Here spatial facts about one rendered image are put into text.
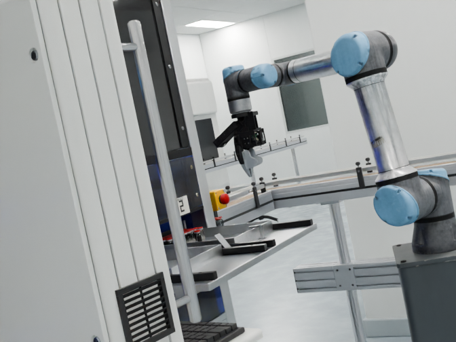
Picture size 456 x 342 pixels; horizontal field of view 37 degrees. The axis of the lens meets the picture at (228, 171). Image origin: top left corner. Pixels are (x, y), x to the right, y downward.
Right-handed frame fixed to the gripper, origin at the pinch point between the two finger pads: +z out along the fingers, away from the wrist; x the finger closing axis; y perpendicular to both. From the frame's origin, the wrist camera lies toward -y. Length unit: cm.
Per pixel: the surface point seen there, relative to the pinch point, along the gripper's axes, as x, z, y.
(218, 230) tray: 5.4, 18.6, -19.2
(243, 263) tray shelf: -40.4, 20.8, 15.7
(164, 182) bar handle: -89, -8, 31
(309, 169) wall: 795, 69, -334
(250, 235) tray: -9.8, 18.8, 2.0
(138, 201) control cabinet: -98, -6, 31
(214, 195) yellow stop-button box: 14.3, 6.8, -23.8
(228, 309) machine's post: 9, 48, -24
